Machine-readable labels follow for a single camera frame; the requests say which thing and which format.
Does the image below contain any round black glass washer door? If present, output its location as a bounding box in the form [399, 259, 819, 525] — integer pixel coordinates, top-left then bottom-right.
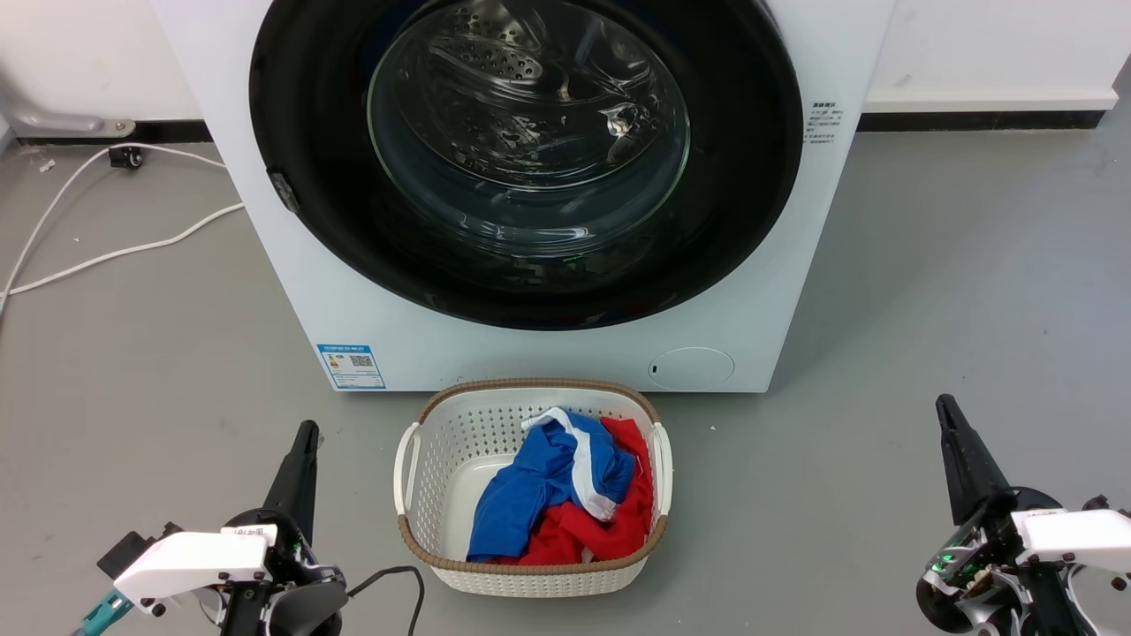
[249, 0, 805, 332]

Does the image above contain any white perforated laundry basket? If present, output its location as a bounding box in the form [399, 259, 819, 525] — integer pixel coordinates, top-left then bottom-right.
[393, 379, 674, 598]

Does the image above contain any black text sticker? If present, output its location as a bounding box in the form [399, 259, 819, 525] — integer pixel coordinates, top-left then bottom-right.
[804, 99, 846, 149]

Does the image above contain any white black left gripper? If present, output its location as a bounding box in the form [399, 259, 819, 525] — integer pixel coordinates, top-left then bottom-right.
[97, 421, 350, 636]

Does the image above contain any blue energy label sticker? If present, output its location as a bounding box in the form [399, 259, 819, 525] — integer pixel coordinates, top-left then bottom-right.
[316, 344, 387, 390]

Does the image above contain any grey pipe with bracket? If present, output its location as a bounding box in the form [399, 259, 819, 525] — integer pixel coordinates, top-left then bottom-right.
[11, 108, 137, 140]

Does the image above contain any round white filter cover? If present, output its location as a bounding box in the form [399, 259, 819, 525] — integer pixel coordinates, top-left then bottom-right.
[648, 346, 736, 391]

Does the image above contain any white front-load washing machine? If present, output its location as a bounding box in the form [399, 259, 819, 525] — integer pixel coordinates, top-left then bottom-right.
[150, 0, 896, 394]

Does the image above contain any blue garment with white trim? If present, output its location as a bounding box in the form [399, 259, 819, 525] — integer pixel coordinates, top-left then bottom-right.
[466, 407, 637, 564]

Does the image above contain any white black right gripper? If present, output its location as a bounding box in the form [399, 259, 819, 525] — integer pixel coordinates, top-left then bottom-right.
[915, 395, 1131, 636]

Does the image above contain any white power cable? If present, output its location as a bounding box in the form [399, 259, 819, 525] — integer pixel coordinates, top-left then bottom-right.
[4, 202, 246, 297]
[0, 142, 228, 314]

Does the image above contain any teal connector cable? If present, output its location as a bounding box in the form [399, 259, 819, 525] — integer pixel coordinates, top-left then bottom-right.
[72, 590, 135, 636]

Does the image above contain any red garment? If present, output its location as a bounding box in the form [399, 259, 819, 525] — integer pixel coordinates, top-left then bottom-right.
[491, 417, 656, 567]

